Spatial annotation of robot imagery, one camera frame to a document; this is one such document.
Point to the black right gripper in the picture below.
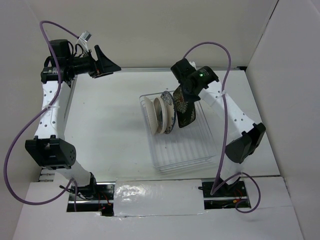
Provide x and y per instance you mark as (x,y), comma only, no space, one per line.
(192,98)

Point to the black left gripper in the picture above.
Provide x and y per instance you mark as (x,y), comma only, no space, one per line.
(104,65)

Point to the dark square patterned plate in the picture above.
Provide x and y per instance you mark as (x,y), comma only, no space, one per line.
(186,111)

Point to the cream plate with blue centre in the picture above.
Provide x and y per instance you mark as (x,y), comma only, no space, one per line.
(162,115)

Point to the blue and white patterned plate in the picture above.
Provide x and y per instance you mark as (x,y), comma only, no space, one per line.
(168,99)

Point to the orange rimmed petal pattern plate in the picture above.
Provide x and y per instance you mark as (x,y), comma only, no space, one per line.
(151,114)

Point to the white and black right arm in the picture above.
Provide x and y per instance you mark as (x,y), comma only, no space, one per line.
(241,135)

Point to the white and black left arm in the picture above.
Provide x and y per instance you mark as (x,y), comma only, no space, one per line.
(48,147)

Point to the silver taped front panel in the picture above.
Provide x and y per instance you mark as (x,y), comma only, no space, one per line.
(158,198)

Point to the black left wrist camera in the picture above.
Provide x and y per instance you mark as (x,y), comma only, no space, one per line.
(61,48)

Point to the white wire dish rack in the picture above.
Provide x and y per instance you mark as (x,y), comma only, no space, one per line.
(184,148)

